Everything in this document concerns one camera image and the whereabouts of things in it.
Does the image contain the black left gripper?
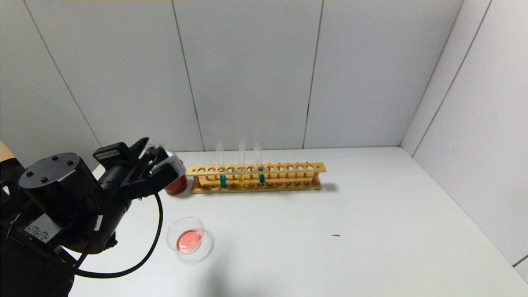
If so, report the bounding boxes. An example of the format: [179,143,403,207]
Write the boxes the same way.
[92,137,149,200]

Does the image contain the test tube with teal-blue pigment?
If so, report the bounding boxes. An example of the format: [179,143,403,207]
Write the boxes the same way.
[254,143,266,185]
[216,141,228,189]

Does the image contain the test tube with yellow pigment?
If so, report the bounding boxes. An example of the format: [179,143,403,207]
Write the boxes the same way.
[238,141,247,187]

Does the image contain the wooden test tube rack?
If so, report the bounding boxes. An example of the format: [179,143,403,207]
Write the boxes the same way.
[188,162,326,194]

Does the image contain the dark red cup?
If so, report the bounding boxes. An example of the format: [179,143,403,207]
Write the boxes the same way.
[164,175,189,196]

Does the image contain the clear glass dish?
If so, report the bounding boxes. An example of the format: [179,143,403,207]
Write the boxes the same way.
[166,217,213,263]

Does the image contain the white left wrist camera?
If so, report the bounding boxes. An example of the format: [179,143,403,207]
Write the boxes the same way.
[162,151,185,179]

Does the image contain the thick black cable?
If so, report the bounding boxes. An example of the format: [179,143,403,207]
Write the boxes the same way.
[73,193,164,279]

